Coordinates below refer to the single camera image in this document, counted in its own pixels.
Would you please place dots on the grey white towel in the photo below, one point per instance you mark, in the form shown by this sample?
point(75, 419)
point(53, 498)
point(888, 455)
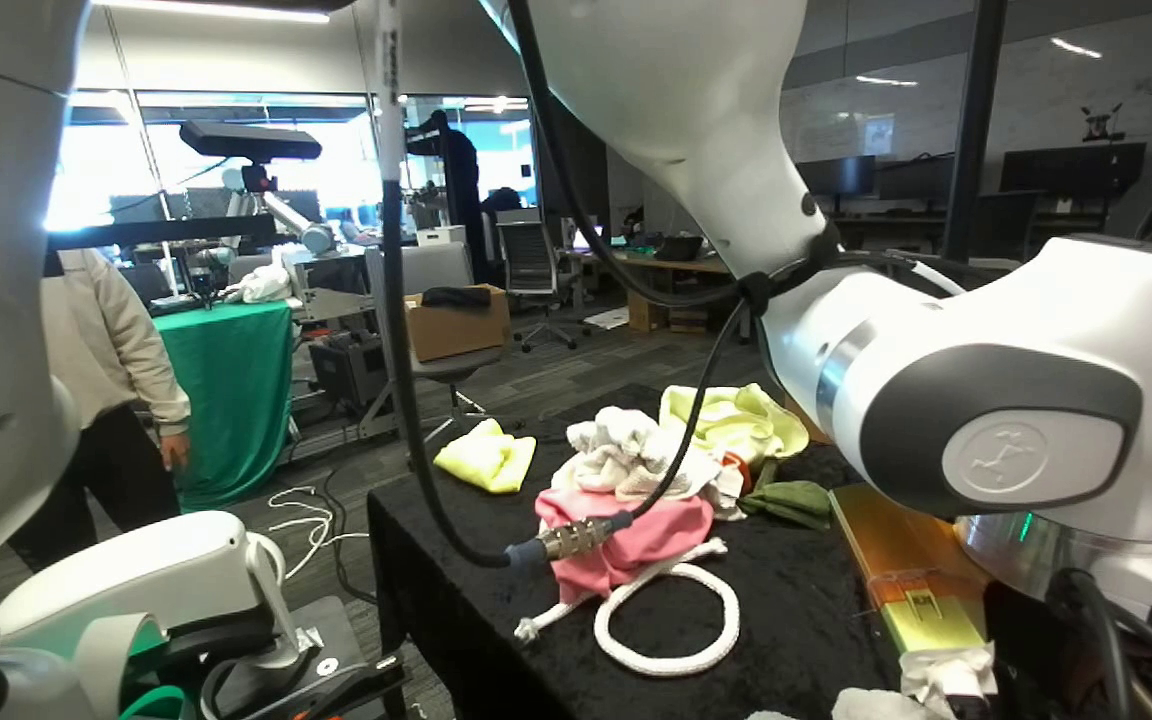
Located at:
point(616, 455)

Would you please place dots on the person in dark clothes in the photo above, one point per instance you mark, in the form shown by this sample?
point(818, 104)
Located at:
point(458, 186)

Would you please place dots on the white fluffy towel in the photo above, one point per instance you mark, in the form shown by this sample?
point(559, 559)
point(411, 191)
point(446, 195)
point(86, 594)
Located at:
point(943, 674)

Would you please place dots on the grey office chair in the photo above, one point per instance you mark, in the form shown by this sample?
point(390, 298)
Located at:
point(528, 262)

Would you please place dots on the yellow green cloth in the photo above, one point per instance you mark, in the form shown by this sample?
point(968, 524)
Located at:
point(482, 459)

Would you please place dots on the pink cloth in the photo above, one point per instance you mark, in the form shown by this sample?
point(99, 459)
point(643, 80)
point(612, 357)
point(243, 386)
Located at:
point(630, 543)

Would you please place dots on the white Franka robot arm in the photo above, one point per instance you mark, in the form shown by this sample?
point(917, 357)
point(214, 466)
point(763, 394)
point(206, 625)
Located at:
point(1000, 386)

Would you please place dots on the black upright pole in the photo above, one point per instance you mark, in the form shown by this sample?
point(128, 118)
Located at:
point(972, 121)

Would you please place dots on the black computer monitor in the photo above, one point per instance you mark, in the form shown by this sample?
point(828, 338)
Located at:
point(1071, 171)
point(917, 181)

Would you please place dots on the black camera on mount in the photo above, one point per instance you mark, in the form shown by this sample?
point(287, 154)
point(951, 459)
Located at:
point(251, 143)

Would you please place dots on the black table cloth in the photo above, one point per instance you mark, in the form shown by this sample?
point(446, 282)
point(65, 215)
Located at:
point(471, 600)

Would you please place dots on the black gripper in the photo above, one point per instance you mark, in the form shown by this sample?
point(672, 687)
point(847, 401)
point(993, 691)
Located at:
point(1136, 653)

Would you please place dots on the small plain cardboard box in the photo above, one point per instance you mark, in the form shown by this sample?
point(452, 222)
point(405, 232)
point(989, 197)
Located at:
point(458, 327)

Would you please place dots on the green draped cloth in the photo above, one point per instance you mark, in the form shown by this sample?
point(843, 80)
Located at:
point(239, 401)

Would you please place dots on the red radish plush toy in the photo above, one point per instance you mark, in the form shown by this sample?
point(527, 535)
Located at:
point(790, 501)

